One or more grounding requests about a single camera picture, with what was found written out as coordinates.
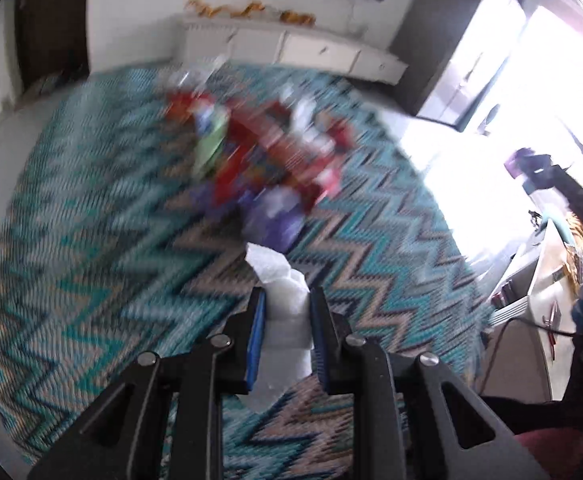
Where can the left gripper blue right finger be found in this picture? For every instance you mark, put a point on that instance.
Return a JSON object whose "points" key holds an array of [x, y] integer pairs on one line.
{"points": [[319, 317]]}

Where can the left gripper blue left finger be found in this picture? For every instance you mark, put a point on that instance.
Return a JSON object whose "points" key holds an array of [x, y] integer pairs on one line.
{"points": [[257, 309]]}

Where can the white tissue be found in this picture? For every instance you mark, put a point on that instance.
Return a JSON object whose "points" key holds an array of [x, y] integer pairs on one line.
{"points": [[285, 357]]}

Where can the purple wrapper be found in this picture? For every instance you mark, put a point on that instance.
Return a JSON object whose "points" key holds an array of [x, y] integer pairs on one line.
{"points": [[273, 218]]}

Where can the pink snack box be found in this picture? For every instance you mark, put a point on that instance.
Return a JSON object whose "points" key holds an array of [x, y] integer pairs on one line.
{"points": [[266, 152]]}

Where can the red snack wrapper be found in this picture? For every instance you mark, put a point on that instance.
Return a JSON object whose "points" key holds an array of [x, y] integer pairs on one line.
{"points": [[182, 104]]}

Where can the green paper wrapper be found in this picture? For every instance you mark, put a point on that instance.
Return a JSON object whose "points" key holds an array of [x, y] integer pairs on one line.
{"points": [[210, 127]]}

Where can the red white wrapper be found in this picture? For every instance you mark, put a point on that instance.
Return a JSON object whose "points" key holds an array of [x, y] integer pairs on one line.
{"points": [[341, 132]]}

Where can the clear silver wrapper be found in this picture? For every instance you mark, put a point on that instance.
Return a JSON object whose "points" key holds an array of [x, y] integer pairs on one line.
{"points": [[191, 75]]}

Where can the silver double-door refrigerator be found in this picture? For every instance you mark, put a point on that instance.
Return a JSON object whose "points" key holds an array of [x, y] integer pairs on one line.
{"points": [[452, 50]]}

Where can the teal zigzag knitted blanket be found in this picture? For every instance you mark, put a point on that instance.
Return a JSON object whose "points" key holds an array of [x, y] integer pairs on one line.
{"points": [[102, 256]]}

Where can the white low TV cabinet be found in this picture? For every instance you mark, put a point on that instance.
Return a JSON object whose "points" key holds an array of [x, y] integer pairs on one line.
{"points": [[273, 43]]}

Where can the golden tiger figurine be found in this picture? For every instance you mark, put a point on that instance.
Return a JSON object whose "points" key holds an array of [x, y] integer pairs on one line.
{"points": [[291, 17]]}

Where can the golden dragon figurine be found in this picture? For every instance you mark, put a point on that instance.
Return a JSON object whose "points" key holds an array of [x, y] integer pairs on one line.
{"points": [[203, 9]]}

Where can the dark brown entrance door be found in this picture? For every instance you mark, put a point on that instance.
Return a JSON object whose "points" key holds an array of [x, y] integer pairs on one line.
{"points": [[51, 41]]}

